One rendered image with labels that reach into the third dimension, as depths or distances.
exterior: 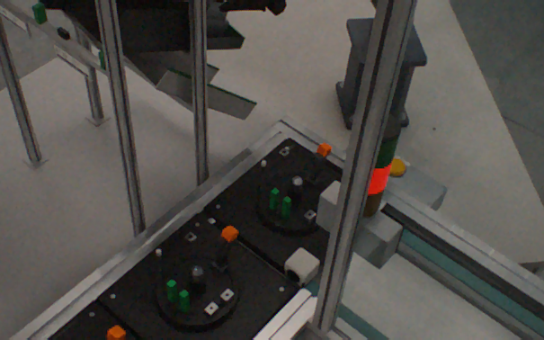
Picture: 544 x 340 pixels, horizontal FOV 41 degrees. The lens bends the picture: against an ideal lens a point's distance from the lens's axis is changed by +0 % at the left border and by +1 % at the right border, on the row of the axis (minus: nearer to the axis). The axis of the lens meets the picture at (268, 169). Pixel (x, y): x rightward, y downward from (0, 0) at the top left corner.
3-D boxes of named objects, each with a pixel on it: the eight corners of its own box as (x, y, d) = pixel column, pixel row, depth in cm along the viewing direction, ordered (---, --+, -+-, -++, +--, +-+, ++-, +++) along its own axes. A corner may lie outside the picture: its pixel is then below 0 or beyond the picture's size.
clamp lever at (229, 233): (218, 258, 123) (230, 224, 119) (227, 264, 122) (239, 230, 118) (205, 266, 120) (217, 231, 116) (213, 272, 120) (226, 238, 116)
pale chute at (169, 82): (206, 85, 152) (218, 67, 151) (245, 120, 146) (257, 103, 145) (113, 48, 128) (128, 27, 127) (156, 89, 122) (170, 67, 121)
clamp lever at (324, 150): (311, 174, 136) (324, 141, 132) (319, 180, 135) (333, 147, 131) (300, 180, 133) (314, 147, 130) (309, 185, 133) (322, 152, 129)
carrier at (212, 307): (197, 219, 134) (195, 175, 124) (297, 295, 125) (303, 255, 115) (96, 303, 122) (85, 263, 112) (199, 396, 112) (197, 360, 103)
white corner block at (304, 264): (298, 258, 129) (300, 246, 126) (318, 272, 128) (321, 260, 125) (281, 274, 127) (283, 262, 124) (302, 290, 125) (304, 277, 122)
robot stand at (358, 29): (394, 83, 174) (411, 15, 159) (409, 127, 165) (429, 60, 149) (334, 85, 172) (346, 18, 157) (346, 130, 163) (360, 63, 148)
